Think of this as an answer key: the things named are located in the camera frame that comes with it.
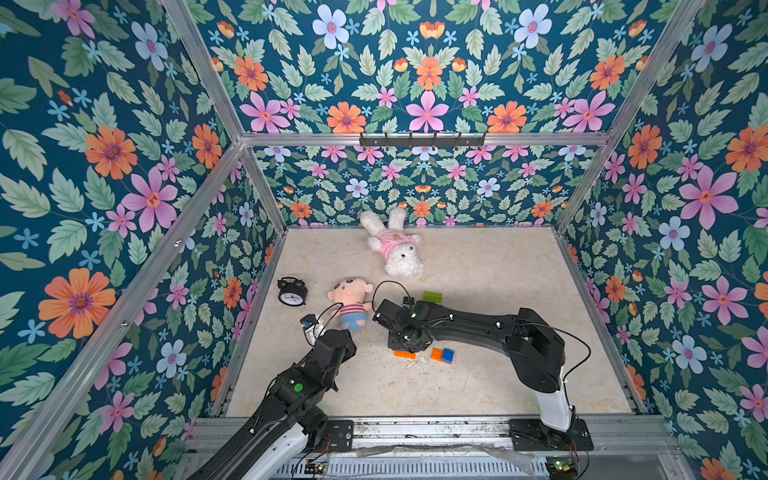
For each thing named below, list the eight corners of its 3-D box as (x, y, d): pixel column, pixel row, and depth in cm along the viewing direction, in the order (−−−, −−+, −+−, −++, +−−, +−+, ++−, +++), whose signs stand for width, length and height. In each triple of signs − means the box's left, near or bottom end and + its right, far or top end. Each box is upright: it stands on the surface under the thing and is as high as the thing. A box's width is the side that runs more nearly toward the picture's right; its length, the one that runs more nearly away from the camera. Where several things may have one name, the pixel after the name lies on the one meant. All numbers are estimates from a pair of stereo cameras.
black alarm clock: (284, 307, 100) (274, 291, 92) (288, 293, 103) (279, 277, 96) (306, 307, 100) (298, 291, 92) (309, 293, 103) (302, 277, 96)
